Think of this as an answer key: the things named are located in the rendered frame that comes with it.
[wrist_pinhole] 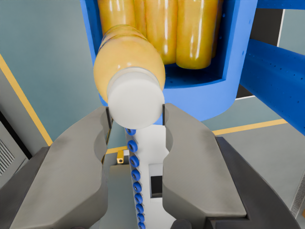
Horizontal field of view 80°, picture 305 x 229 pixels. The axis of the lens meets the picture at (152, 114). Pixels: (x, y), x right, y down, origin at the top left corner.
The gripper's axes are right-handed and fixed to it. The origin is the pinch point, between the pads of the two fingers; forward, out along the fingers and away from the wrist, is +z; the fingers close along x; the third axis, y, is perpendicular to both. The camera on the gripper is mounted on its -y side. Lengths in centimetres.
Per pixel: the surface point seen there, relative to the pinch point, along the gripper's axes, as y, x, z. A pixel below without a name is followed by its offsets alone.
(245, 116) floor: 92, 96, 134
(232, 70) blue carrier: 2.9, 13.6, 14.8
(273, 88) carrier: 30, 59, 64
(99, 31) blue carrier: -1.2, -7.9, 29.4
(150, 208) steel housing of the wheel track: 81, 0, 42
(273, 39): 19, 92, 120
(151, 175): 51, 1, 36
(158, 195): 50, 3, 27
